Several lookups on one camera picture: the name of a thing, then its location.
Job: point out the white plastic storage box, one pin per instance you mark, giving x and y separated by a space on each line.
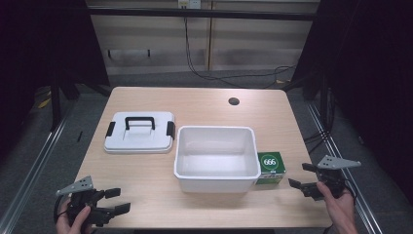
216 159

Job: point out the metal floor rail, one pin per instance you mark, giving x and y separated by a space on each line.
344 169
29 175

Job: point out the white wall socket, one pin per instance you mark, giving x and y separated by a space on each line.
189 3

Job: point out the green cardboard box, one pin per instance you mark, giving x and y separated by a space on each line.
271 167

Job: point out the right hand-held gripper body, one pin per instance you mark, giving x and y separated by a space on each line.
331 177

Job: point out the yellow floor tape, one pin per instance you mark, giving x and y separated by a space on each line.
44 103

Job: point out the small black floor piece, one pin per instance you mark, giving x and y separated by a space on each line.
79 136

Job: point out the dark curtain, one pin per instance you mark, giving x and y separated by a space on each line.
39 48
373 81

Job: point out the black metal stand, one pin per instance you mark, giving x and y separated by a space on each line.
56 107
324 104

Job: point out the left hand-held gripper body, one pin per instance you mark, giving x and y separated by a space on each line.
85 201

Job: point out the person's left hand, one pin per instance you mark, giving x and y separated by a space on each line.
75 221

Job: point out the person's right hand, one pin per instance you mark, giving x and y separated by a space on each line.
337 208

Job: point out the black horizontal metal bar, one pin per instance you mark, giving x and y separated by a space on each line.
195 13

